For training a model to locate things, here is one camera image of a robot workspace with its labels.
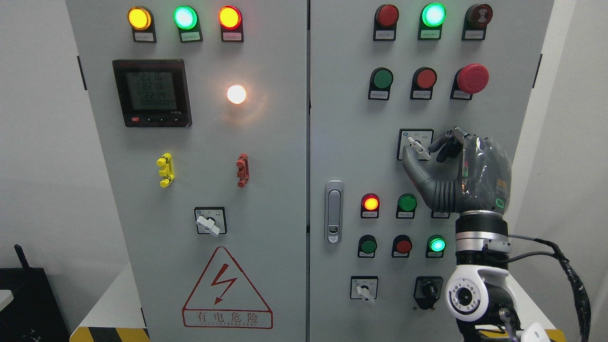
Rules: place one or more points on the gray robotic hand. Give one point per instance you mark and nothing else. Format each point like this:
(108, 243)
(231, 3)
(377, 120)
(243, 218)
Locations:
(483, 181)

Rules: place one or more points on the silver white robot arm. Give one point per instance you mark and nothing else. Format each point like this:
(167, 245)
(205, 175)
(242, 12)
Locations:
(477, 293)

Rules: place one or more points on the green indicator middle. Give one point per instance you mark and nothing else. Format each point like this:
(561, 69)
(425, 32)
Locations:
(406, 206)

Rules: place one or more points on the lit green indicator lower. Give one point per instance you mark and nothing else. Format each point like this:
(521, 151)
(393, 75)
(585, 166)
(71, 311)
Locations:
(435, 247)

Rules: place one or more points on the red emergency stop button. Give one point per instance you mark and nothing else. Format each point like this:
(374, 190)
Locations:
(468, 81)

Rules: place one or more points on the red push button lower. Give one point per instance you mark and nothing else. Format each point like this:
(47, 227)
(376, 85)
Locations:
(401, 247)

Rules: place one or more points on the red push button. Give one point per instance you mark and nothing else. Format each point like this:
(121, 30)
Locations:
(401, 247)
(423, 82)

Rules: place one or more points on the lit red indicator middle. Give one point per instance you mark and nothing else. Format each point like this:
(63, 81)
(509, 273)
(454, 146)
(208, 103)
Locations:
(370, 204)

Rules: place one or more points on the red push button upper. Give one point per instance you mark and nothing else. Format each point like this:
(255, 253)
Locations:
(423, 82)

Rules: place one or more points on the green push button lower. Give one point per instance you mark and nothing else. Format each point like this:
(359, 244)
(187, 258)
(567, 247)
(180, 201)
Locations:
(367, 246)

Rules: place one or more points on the green push button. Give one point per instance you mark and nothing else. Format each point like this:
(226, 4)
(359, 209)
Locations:
(380, 83)
(367, 246)

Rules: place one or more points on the green push button upper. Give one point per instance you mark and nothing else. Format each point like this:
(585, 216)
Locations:
(380, 83)

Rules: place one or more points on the right gray cabinet door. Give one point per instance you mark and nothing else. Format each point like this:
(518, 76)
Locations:
(355, 140)

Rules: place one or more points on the gray cabinet door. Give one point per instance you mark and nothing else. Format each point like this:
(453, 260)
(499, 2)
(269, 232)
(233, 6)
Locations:
(266, 219)
(355, 140)

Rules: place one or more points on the dark red buzzer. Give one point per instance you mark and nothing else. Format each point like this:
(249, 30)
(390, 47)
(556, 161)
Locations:
(475, 22)

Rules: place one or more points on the top right green indicator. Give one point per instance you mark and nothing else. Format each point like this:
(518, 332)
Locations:
(432, 17)

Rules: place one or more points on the top right red indicator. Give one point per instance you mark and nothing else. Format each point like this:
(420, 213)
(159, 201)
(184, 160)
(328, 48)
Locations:
(385, 23)

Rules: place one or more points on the white glowing indicator light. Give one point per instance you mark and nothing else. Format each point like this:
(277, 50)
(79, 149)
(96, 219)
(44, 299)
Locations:
(236, 94)

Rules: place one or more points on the red electrical hazard sticker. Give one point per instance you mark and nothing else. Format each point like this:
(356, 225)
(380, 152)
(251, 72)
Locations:
(224, 297)

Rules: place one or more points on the left gray cabinet door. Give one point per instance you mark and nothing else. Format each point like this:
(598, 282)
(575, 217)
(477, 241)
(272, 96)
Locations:
(266, 219)

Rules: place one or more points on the left red indicator light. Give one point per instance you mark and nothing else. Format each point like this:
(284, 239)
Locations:
(231, 24)

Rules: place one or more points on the left green indicator light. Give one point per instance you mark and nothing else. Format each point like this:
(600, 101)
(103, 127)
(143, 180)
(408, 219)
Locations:
(188, 24)

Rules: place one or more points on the digital power meter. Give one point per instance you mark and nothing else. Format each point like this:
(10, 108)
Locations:
(153, 93)

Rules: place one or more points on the yellow indicator light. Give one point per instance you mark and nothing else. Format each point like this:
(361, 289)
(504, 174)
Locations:
(142, 24)

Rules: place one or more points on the black box with antenna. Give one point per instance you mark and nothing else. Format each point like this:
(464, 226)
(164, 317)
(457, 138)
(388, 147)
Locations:
(32, 313)

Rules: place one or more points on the black key selector switch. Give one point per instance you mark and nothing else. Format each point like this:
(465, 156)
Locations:
(427, 290)

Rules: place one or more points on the silver door handle lock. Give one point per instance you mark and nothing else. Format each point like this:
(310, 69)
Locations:
(333, 211)

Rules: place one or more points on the left door gray rotary switch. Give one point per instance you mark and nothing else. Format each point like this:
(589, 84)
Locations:
(210, 220)

